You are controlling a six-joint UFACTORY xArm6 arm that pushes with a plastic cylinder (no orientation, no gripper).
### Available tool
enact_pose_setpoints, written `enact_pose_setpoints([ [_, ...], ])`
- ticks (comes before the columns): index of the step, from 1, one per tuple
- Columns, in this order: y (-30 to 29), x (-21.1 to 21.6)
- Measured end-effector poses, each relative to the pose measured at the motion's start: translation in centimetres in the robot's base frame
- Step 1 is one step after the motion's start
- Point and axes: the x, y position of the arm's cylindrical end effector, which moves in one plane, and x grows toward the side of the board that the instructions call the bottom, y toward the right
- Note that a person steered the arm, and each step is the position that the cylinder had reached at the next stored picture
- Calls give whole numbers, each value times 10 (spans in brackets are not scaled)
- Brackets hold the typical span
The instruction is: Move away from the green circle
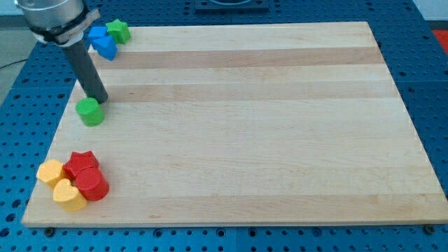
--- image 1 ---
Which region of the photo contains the red star block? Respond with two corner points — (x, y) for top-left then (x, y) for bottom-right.
(63, 150), (99, 180)

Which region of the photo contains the light wooden board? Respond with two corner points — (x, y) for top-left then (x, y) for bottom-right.
(22, 22), (447, 228)

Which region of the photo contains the blue triangle block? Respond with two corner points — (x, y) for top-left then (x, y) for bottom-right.
(92, 36), (118, 61)

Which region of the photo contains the green star block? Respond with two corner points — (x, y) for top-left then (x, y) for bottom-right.
(106, 19), (131, 44)

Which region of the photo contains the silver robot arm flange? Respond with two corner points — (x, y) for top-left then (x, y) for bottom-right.
(14, 0), (100, 47)

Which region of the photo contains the red cylinder block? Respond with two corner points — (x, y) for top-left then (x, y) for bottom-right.
(75, 168), (109, 201)

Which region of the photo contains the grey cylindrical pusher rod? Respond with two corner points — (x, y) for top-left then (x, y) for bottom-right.
(62, 40), (109, 104)

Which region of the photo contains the yellow heart block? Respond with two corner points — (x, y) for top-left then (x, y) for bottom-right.
(52, 178), (88, 212)

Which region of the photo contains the green cylinder block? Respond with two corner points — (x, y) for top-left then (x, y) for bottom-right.
(75, 97), (104, 127)

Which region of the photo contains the yellow hexagon block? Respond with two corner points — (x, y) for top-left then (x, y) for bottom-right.
(36, 159), (71, 190)

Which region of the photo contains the black cable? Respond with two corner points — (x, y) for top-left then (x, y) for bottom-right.
(0, 58), (28, 70)

